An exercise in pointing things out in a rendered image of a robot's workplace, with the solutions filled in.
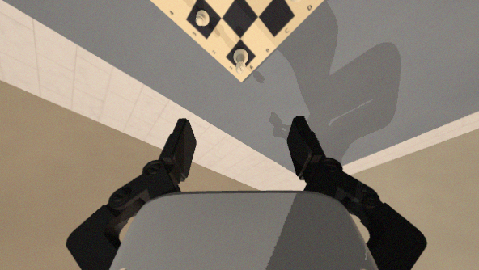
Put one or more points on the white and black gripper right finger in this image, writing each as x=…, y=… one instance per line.
x=394, y=243

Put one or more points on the cream and black chessboard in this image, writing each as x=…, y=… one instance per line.
x=258, y=26

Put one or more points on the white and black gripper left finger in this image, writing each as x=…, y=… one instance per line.
x=94, y=244

